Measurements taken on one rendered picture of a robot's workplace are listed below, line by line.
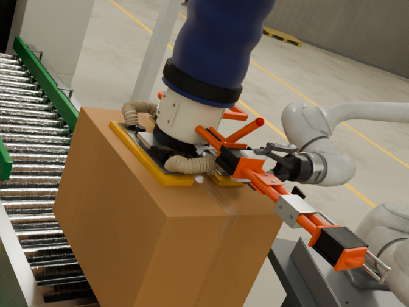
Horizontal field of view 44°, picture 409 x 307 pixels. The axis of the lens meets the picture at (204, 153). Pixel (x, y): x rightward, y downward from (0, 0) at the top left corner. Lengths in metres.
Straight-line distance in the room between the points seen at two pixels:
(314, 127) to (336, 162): 0.13
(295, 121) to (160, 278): 0.61
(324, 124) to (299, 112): 0.08
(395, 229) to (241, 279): 0.54
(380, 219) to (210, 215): 0.68
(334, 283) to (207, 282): 0.49
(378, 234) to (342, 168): 0.33
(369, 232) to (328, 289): 0.23
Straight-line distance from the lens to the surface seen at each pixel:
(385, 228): 1.73
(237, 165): 1.23
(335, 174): 1.46
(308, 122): 1.52
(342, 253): 1.04
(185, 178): 1.34
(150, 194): 1.24
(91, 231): 1.53
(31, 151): 2.43
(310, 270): 1.81
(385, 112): 1.56
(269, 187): 1.18
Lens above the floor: 1.67
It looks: 22 degrees down
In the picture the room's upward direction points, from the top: 22 degrees clockwise
